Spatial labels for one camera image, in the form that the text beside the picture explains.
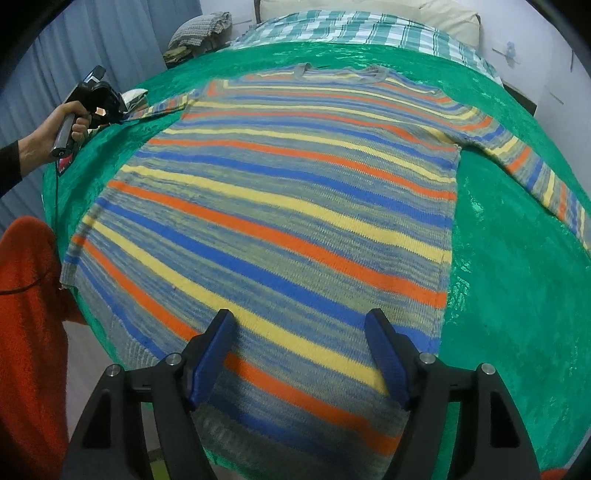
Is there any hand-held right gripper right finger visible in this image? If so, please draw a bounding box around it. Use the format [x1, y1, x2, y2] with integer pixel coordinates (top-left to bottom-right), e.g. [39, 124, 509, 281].
[364, 308, 541, 480]

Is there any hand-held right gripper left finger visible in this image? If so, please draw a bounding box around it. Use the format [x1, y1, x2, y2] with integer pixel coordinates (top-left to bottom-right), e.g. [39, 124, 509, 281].
[62, 310, 236, 480]

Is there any striped knit sweater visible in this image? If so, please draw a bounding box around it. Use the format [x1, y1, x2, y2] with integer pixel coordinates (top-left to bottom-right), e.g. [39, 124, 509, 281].
[60, 62, 591, 462]

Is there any person's left forearm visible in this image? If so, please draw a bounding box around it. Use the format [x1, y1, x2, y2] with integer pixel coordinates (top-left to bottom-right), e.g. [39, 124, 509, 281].
[0, 140, 25, 200]

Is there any person's left hand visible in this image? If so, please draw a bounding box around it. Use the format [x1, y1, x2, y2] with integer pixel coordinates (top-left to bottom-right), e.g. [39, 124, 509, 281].
[19, 102, 91, 161]

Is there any grey curtain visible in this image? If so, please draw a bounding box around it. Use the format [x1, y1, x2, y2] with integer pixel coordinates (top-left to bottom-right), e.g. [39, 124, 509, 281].
[0, 0, 204, 222]

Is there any olive folded cloth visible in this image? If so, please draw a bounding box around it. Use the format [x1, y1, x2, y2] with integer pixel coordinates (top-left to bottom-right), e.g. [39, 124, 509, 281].
[163, 46, 195, 64]

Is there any checkered cloth pile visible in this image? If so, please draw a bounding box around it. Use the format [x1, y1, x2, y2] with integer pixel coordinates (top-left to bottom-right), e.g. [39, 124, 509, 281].
[167, 13, 233, 51]

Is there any green floral blanket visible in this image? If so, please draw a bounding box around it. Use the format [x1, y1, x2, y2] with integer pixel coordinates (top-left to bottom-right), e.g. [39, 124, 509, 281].
[41, 41, 591, 480]

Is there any person's orange trouser leg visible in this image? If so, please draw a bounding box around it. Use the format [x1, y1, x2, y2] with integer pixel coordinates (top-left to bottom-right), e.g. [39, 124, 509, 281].
[0, 216, 83, 480]

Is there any green plaid bed sheet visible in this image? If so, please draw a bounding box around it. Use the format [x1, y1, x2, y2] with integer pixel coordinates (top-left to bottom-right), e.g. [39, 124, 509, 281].
[228, 10, 502, 84]

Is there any dark nightstand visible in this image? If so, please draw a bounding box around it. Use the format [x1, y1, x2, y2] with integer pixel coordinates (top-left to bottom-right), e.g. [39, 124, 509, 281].
[501, 80, 539, 117]

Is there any cream padded headboard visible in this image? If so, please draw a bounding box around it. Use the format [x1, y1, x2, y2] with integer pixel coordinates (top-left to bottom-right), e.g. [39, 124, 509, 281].
[256, 0, 482, 44]

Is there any wall socket with blue plug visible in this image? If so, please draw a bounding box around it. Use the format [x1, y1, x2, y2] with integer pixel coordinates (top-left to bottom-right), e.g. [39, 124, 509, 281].
[492, 41, 523, 68]

